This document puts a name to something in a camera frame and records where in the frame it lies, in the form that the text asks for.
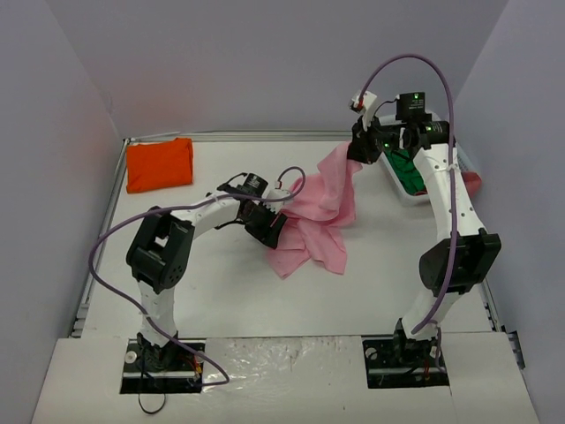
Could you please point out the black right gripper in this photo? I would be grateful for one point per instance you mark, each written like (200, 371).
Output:
(361, 147)

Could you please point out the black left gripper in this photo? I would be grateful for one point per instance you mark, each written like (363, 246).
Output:
(268, 228)

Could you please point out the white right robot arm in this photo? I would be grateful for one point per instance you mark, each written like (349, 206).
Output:
(465, 250)

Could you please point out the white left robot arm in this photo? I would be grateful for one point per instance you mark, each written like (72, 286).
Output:
(159, 254)

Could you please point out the green t shirt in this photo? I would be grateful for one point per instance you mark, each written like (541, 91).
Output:
(406, 172)

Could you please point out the white plastic basket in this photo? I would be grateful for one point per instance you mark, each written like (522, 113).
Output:
(464, 164)

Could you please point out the dark pink t shirt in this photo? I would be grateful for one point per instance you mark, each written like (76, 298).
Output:
(472, 182)

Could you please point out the folded orange t shirt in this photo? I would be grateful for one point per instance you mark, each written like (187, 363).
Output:
(158, 166)

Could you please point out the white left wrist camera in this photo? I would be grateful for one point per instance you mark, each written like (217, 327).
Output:
(277, 197)

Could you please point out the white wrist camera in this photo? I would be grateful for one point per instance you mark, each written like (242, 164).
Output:
(277, 197)
(365, 105)

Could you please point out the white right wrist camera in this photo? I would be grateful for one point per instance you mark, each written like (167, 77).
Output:
(365, 105)

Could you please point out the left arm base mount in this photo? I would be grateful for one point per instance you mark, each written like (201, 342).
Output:
(172, 370)

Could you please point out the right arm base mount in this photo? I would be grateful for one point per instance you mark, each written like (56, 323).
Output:
(418, 366)

